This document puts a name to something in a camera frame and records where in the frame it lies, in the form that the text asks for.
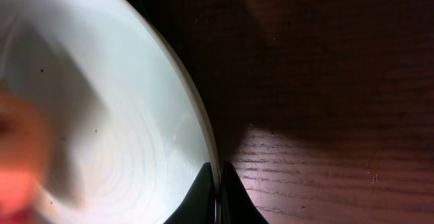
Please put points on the green and orange sponge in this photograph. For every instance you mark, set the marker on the green and orange sponge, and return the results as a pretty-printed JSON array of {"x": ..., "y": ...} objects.
[{"x": 25, "y": 149}]

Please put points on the pale mint plate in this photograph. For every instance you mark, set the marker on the pale mint plate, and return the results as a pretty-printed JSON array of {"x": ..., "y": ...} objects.
[{"x": 131, "y": 130}]

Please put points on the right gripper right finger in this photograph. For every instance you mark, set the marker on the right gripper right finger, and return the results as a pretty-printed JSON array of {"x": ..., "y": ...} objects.
[{"x": 237, "y": 207}]

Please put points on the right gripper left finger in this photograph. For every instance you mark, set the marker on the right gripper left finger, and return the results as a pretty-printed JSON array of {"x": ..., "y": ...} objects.
[{"x": 198, "y": 206}]

